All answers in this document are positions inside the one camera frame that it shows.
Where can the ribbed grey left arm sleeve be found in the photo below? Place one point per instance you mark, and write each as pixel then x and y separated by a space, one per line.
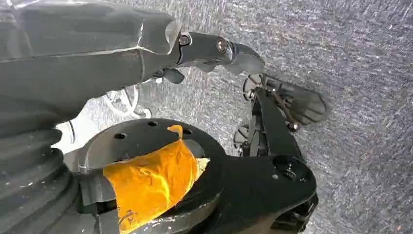
pixel 29 181

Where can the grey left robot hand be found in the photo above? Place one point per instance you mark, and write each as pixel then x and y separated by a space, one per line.
pixel 80 45

